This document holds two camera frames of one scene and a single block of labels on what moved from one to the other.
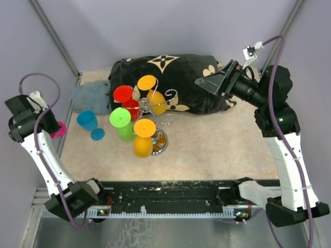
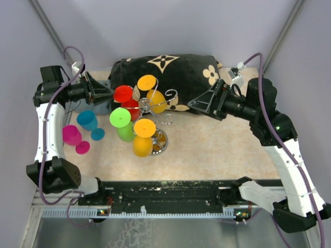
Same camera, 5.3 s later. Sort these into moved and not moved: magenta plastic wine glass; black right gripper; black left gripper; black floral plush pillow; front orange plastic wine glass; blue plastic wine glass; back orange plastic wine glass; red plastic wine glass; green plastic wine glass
Moved: black right gripper; magenta plastic wine glass; black left gripper
Not moved: back orange plastic wine glass; red plastic wine glass; blue plastic wine glass; green plastic wine glass; front orange plastic wine glass; black floral plush pillow
